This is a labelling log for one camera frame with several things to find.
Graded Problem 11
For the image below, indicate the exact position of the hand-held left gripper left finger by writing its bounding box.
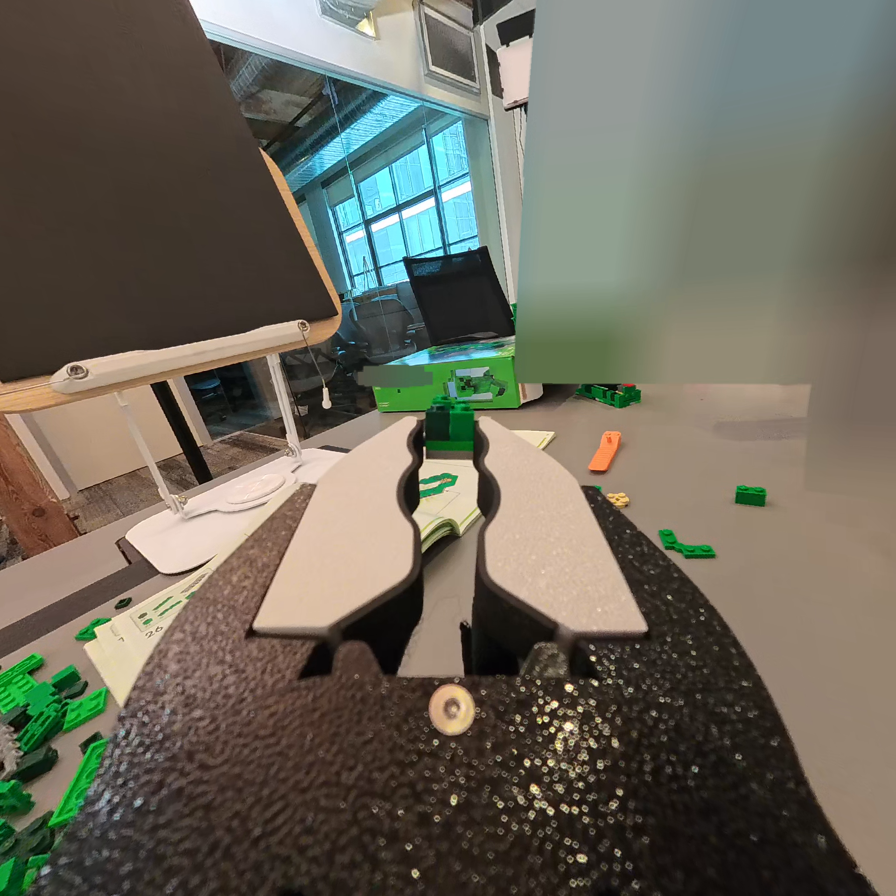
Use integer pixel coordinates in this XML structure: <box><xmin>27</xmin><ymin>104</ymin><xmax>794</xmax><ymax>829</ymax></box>
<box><xmin>251</xmin><ymin>416</ymin><xmax>427</xmax><ymax>676</ymax></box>

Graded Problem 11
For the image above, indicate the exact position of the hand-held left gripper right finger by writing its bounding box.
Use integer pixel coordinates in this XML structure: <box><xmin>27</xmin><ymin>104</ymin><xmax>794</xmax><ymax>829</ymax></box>
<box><xmin>470</xmin><ymin>415</ymin><xmax>650</xmax><ymax>676</ymax></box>

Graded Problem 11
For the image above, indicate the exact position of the green brick assembly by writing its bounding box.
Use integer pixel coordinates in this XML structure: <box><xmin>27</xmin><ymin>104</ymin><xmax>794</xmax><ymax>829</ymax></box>
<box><xmin>424</xmin><ymin>395</ymin><xmax>478</xmax><ymax>461</ymax></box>

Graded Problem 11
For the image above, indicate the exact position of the grey desk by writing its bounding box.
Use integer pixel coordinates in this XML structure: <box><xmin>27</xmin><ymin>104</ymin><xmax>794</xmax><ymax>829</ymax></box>
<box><xmin>0</xmin><ymin>381</ymin><xmax>896</xmax><ymax>896</ymax></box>

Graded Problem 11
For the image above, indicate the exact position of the green angled plate piece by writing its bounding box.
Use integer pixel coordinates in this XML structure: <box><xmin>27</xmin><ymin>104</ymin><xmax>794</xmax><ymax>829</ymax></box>
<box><xmin>658</xmin><ymin>528</ymin><xmax>717</xmax><ymax>560</ymax></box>

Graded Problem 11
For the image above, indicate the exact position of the green brick model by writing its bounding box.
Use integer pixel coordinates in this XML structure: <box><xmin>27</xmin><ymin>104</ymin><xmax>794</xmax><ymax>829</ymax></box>
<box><xmin>574</xmin><ymin>381</ymin><xmax>642</xmax><ymax>410</ymax></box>

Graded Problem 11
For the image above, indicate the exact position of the black table leg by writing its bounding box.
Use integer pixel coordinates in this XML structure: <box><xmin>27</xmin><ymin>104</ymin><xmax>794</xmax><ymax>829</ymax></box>
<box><xmin>150</xmin><ymin>381</ymin><xmax>213</xmax><ymax>484</ymax></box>

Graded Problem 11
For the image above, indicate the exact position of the green toy box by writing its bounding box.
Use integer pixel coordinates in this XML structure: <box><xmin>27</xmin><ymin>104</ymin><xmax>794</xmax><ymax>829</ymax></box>
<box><xmin>373</xmin><ymin>336</ymin><xmax>544</xmax><ymax>414</ymax></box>

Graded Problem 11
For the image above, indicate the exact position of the grey office chair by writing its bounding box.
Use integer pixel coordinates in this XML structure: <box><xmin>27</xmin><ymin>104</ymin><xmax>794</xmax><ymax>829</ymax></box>
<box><xmin>343</xmin><ymin>283</ymin><xmax>421</xmax><ymax>365</ymax></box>

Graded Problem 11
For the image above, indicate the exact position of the loose instruction sheet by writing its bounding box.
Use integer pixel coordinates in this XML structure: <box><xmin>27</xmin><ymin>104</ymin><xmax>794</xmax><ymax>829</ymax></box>
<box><xmin>84</xmin><ymin>568</ymin><xmax>214</xmax><ymax>708</ymax></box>

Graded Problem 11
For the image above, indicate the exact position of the wooden white tablet stand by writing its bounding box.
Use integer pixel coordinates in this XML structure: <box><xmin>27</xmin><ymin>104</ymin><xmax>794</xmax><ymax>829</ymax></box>
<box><xmin>0</xmin><ymin>147</ymin><xmax>345</xmax><ymax>576</ymax></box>

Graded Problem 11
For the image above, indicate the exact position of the grid pane window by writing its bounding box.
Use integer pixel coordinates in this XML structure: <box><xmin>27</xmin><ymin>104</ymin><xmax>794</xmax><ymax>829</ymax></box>
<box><xmin>329</xmin><ymin>119</ymin><xmax>484</xmax><ymax>288</ymax></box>

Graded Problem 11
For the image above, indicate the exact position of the pile of green bricks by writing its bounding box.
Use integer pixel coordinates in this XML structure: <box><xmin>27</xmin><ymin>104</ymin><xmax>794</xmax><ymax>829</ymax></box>
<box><xmin>0</xmin><ymin>654</ymin><xmax>113</xmax><ymax>896</ymax></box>

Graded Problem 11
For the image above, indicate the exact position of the thin cord with white toggle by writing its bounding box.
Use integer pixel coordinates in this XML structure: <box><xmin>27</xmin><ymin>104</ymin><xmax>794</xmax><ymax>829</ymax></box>
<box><xmin>300</xmin><ymin>323</ymin><xmax>334</xmax><ymax>414</ymax></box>

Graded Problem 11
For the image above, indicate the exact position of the wooden post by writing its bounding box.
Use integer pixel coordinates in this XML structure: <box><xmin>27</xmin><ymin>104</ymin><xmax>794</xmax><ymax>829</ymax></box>
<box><xmin>0</xmin><ymin>413</ymin><xmax>79</xmax><ymax>557</ymax></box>

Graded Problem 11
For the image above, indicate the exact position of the white wall panel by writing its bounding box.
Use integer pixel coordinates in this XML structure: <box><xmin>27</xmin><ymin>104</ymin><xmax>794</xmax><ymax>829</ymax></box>
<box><xmin>496</xmin><ymin>38</ymin><xmax>534</xmax><ymax>109</ymax></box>

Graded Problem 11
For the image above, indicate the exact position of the wall air vent grille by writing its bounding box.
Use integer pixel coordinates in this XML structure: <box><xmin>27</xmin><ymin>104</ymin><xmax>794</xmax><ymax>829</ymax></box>
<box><xmin>419</xmin><ymin>3</ymin><xmax>483</xmax><ymax>95</ymax></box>

